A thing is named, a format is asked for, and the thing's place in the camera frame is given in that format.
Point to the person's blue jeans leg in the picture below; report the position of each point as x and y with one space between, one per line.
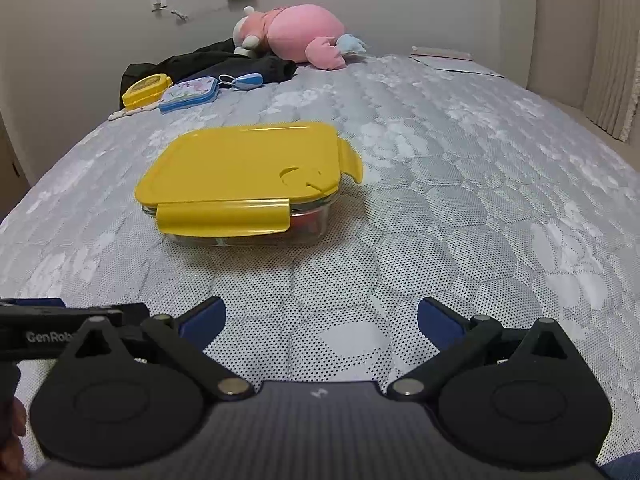
625 472

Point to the blue patterned case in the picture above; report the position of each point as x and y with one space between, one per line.
187 95

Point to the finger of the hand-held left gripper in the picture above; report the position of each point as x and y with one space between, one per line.
30 303
50 317

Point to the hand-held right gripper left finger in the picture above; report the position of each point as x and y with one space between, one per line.
202 317

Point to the white lace strip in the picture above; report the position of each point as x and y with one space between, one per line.
121 114

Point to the black clothing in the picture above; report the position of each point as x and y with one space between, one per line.
200 62

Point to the white wall socket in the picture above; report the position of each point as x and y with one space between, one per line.
158 0

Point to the beige curtain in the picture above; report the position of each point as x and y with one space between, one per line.
610 60

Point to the person's left hand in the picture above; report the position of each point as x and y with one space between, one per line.
10 435

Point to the small yellow box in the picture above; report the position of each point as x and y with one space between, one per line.
145 91

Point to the divided glass container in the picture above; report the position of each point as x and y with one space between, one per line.
200 239

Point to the grey floral bedspread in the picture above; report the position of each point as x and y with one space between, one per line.
450 185

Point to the yellow container lid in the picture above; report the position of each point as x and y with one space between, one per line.
240 170

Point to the pink plush toy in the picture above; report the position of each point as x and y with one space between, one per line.
300 30

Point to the beige cabinet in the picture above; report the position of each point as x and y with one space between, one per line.
10 160

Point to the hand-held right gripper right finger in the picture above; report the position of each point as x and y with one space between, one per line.
440 321

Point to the red hooded doll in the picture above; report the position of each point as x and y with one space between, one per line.
305 222

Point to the white paper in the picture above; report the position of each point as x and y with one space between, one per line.
455 62

